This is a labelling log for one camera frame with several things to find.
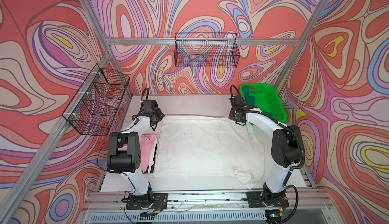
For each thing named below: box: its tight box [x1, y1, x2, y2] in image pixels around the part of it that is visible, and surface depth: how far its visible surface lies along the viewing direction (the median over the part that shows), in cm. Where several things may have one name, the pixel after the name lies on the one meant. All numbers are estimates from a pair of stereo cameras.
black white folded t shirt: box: [141, 138, 158, 174], surface depth 85 cm
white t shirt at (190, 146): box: [153, 116, 266, 190], surface depth 92 cm
